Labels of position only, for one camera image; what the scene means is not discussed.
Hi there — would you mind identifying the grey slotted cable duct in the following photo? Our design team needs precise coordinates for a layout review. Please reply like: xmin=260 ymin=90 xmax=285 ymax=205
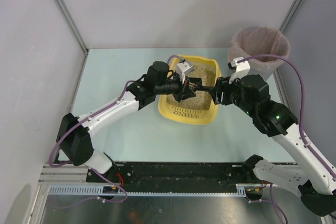
xmin=47 ymin=184 xmax=263 ymax=197

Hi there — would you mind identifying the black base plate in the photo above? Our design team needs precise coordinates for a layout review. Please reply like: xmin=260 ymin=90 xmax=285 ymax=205
xmin=103 ymin=162 xmax=265 ymax=194

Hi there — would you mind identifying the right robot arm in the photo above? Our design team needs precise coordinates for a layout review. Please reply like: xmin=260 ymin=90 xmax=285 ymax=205
xmin=209 ymin=75 xmax=335 ymax=217

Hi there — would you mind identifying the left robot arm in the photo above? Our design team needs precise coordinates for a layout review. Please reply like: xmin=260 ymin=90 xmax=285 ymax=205
xmin=56 ymin=59 xmax=196 ymax=174

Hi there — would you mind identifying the grey trash bin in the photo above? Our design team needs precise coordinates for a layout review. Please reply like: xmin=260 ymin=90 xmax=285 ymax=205
xmin=230 ymin=26 xmax=291 ymax=83

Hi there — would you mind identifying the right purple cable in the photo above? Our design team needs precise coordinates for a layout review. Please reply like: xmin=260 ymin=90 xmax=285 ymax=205
xmin=230 ymin=54 xmax=336 ymax=223

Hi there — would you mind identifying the black litter scoop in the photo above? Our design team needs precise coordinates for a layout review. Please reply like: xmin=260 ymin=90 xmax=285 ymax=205
xmin=193 ymin=84 xmax=215 ymax=92

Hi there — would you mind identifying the yellow litter box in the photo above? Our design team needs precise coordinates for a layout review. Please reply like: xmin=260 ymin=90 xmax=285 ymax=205
xmin=158 ymin=55 xmax=222 ymax=125

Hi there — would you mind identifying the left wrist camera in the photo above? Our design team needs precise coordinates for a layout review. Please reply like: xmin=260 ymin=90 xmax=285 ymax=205
xmin=175 ymin=60 xmax=194 ymax=83

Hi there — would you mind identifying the beige cat litter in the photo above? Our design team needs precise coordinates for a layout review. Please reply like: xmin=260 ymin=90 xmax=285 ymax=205
xmin=166 ymin=65 xmax=216 ymax=110

